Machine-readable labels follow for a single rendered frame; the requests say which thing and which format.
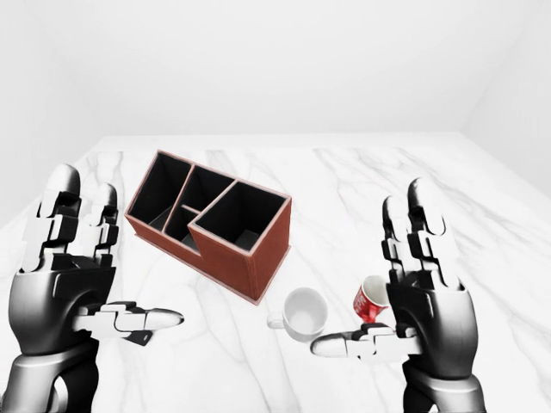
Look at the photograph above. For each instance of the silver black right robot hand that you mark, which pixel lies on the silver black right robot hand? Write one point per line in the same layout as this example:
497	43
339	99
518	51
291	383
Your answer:
443	318

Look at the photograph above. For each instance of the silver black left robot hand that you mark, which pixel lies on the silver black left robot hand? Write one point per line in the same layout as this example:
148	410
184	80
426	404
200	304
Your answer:
47	297

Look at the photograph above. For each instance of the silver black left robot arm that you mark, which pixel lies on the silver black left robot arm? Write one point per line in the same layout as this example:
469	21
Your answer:
47	383

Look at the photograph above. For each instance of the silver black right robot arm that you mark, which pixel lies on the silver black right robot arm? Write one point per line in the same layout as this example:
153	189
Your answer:
443	393

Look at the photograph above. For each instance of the red mug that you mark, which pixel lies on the red mug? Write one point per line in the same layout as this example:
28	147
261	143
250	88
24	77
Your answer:
369	301

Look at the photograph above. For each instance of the white mug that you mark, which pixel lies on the white mug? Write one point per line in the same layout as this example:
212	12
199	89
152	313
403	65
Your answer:
303	316

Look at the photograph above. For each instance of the red-brown desk caddy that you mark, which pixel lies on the red-brown desk caddy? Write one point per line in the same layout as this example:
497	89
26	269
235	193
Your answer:
215	223

